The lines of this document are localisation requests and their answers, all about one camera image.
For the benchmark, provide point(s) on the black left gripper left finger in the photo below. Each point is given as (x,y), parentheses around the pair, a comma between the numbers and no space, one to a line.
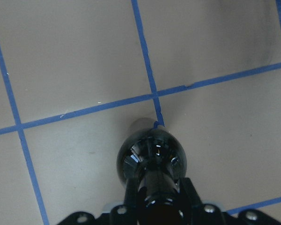
(131,202)

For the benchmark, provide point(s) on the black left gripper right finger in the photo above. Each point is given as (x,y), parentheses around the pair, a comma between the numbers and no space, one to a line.
(190,201)

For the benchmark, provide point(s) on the dark wine bottle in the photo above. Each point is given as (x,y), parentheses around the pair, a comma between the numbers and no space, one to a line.
(156,159)

